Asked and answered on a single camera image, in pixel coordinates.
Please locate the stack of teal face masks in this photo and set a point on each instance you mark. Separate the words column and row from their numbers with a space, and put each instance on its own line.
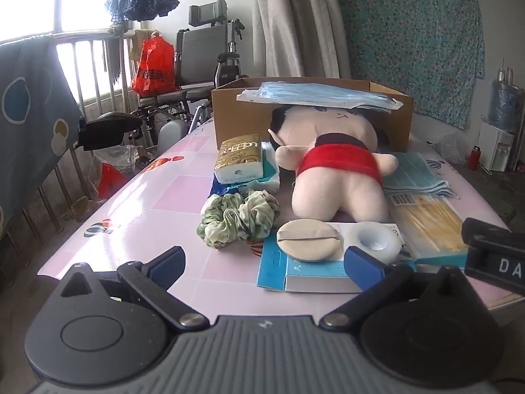
column 414, row 172

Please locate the crumpled clear plastic bag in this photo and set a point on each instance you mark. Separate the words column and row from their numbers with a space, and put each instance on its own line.
column 123, row 154

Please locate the plush doll with red band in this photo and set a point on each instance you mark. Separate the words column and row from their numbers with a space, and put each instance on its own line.
column 340, row 180

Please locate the grey blanket with circles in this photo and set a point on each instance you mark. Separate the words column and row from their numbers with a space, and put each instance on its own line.
column 28, row 123

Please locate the green floral scrunchie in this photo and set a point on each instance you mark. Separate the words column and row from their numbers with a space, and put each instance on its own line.
column 233, row 221

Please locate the blue and white carton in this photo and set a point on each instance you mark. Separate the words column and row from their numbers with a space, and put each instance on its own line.
column 287, row 273

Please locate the small red bag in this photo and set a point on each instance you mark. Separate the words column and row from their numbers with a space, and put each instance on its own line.
column 111, row 180

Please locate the gold tissue pack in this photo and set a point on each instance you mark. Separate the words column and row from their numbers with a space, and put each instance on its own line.
column 240, row 158

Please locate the beige round powder puff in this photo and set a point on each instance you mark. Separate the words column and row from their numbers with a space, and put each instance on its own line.
column 307, row 240

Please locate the grey wheelchair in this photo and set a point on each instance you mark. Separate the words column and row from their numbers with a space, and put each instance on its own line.
column 201, row 53

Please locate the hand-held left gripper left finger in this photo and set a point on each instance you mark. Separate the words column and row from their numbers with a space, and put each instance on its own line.
column 166, row 266

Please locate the white blue wet wipes pack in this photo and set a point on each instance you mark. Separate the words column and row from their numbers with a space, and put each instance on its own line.
column 270, row 172

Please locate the teal floral wall cloth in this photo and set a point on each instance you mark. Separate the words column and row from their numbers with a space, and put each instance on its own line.
column 410, row 37

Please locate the metal railing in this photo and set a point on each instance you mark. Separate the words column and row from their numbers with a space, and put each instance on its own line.
column 88, row 69

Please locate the red plastic bag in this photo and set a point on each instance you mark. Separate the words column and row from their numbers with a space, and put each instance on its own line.
column 155, row 67

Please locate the blue checkered umbrella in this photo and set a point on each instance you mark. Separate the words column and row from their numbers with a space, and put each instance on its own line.
column 141, row 4

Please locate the red thermos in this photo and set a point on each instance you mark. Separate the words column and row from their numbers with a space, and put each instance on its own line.
column 474, row 158

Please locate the cotton swab packet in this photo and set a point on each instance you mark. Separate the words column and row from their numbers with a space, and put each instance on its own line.
column 430, row 225

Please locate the beige curtain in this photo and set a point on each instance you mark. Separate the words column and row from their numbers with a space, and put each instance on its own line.
column 295, row 20

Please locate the brown cardboard box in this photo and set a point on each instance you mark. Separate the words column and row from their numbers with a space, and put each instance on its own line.
column 242, row 111

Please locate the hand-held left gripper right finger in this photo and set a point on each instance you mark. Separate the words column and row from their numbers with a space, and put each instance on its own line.
column 363, row 264

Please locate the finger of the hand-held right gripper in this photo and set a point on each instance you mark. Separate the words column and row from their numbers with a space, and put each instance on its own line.
column 488, row 230

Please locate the white tape roll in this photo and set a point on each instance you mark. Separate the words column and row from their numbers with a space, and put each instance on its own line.
column 375, row 242

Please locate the blue water jug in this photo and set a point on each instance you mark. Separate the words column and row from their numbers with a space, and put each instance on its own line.
column 506, row 104

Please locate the clear packet of blue masks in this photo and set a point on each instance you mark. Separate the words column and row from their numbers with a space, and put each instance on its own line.
column 316, row 94

